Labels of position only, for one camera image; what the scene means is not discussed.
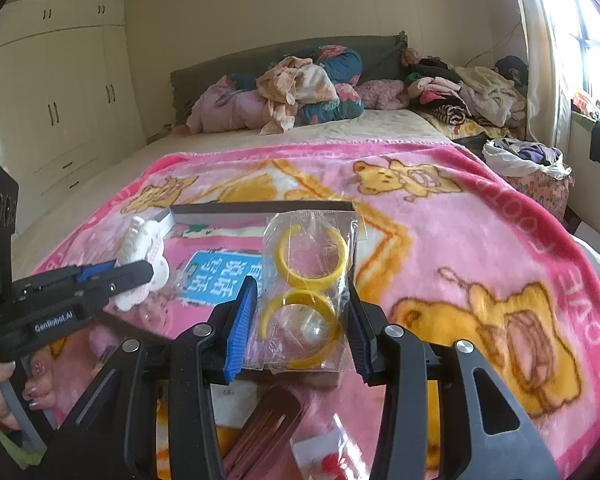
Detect pink fluffy garment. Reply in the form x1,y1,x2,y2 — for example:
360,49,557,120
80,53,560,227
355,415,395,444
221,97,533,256
354,79,412,111

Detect blue printed card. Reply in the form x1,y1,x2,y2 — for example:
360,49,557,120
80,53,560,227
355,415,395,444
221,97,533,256
176,249,264,312

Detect cream wardrobe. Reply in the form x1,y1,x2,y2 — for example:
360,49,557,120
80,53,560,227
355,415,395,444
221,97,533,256
0,0,149,202

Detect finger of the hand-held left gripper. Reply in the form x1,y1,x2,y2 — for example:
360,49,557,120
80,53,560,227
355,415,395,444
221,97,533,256
9,259,155,322
13,261,118,295

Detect pink tray box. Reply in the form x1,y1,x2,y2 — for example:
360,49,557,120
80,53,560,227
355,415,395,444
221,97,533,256
30,201,381,480

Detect pink printed bear blanket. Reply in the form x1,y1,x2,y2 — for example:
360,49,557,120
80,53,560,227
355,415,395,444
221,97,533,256
32,142,600,473

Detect white board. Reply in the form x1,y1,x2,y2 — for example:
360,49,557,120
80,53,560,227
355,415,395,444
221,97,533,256
574,220,600,282

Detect dark teal floral quilt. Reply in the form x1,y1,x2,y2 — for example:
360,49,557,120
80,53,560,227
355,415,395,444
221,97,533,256
229,44,367,127

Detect white bag of clothes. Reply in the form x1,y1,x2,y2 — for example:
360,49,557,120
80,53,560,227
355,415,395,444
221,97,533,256
481,136,577,221

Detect cream curtain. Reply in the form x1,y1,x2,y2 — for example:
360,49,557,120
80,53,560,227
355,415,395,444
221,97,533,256
509,0,577,162

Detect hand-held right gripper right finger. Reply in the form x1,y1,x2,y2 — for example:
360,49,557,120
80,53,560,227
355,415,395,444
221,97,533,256
347,285,563,480

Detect yellow bangle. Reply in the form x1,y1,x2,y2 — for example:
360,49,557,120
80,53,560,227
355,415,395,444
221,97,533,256
262,224,351,295
259,287,344,366

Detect pile of mixed clothes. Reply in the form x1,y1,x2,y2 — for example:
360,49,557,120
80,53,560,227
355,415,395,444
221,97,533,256
401,47,532,142

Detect pink pillow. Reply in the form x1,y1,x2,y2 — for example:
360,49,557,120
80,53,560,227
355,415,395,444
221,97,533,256
185,74,282,134

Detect brown hair comb clip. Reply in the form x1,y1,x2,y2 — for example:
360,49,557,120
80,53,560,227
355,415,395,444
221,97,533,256
221,387,312,480

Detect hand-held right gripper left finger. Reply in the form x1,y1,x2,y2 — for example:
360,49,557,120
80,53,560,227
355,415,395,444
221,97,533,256
27,279,261,480

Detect clear packet with red charms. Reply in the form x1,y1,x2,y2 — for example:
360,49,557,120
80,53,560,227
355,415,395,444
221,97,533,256
289,416,352,480

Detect orange cloth item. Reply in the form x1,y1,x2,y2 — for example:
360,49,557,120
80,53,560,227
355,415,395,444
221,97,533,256
571,87,600,119

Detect clear plastic bangle packet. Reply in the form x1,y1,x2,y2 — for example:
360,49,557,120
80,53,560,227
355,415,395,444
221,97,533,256
245,207,365,377

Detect orange cream floral garment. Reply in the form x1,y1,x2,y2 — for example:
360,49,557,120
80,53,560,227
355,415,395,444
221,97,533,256
256,55,339,136

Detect pile of clothes on bed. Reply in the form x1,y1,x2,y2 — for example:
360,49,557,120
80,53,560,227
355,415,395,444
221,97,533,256
169,30,412,129

